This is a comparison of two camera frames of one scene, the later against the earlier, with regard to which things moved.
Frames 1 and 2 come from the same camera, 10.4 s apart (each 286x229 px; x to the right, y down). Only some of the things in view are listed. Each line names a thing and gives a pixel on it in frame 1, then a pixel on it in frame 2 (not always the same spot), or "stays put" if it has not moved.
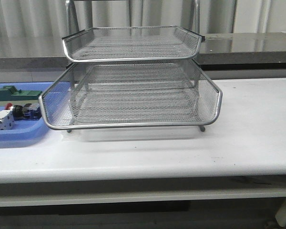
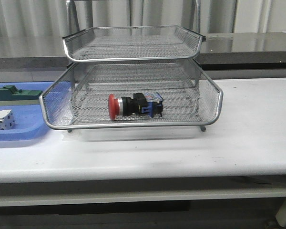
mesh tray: x=131 y=43 stays put
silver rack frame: x=131 y=77 stays put
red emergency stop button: x=28 y=111 to x=149 y=103
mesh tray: x=178 y=94 stays put
